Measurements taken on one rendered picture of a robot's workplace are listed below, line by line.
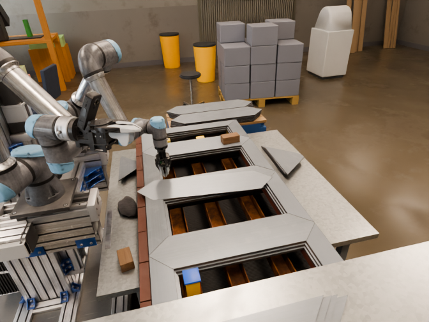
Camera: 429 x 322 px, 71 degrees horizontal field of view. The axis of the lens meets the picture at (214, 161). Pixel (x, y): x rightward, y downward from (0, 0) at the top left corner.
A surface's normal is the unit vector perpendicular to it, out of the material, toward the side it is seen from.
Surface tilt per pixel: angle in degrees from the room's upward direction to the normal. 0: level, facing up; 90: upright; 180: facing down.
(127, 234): 0
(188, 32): 90
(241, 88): 90
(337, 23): 80
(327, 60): 90
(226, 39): 90
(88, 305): 0
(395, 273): 0
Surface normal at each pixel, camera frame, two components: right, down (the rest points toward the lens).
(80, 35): 0.22, 0.50
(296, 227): -0.04, -0.86
